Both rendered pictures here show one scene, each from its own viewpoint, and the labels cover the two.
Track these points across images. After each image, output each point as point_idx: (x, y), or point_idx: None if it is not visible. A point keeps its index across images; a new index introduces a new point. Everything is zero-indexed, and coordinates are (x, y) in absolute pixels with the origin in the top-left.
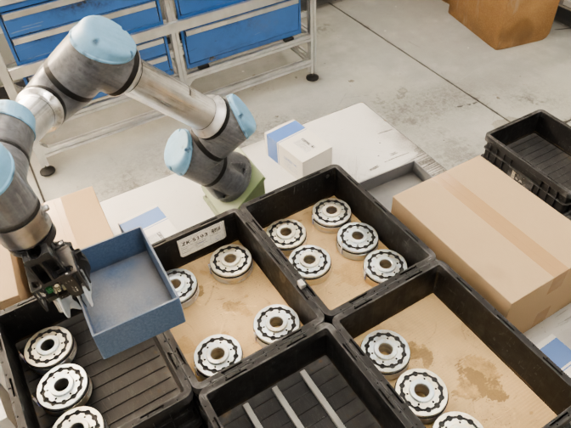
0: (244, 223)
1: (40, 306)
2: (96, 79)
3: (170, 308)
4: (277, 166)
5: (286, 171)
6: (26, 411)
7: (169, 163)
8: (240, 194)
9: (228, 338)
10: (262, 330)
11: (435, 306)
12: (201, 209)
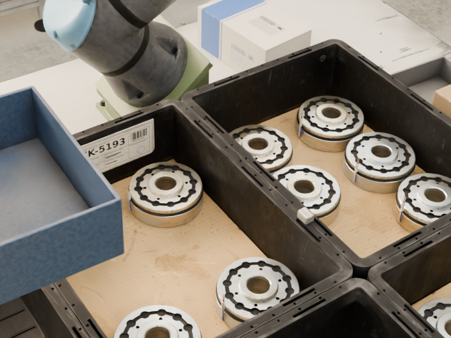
0: (191, 122)
1: None
2: None
3: (103, 220)
4: (217, 63)
5: (233, 71)
6: None
7: (54, 26)
8: (168, 93)
9: (173, 312)
10: (233, 299)
11: None
12: (94, 123)
